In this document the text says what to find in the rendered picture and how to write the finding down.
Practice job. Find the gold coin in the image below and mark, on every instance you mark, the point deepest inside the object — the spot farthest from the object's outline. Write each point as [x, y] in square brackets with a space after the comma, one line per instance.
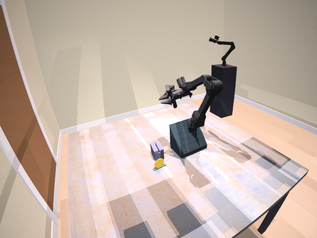
[159, 163]

